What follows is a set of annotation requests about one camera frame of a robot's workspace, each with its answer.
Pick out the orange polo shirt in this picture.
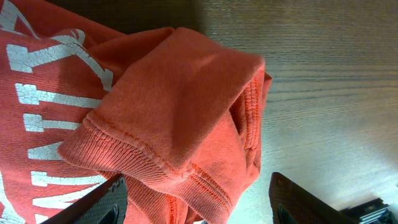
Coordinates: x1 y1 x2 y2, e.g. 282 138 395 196
1 1 271 223

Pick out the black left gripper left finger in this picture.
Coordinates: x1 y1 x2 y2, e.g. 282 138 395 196
42 174 128 224

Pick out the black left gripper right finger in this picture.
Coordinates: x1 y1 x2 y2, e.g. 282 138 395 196
269 172 358 224

